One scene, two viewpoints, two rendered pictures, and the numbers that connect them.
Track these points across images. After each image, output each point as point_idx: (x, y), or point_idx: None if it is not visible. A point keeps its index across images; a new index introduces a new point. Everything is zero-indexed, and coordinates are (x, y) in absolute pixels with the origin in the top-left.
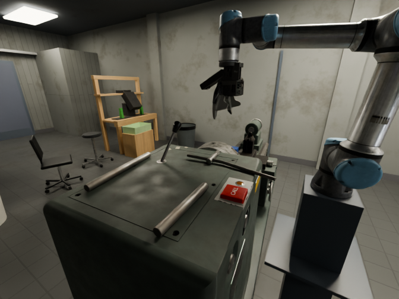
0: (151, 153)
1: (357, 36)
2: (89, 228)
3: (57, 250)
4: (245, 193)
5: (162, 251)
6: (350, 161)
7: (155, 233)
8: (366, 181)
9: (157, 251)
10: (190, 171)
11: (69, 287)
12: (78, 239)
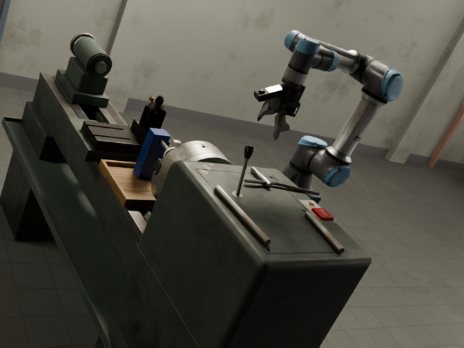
0: (206, 184)
1: (353, 68)
2: (311, 264)
3: (252, 304)
4: (328, 212)
5: (350, 257)
6: (339, 168)
7: (340, 251)
8: (341, 181)
9: (349, 259)
10: (274, 201)
11: (228, 344)
12: (296, 278)
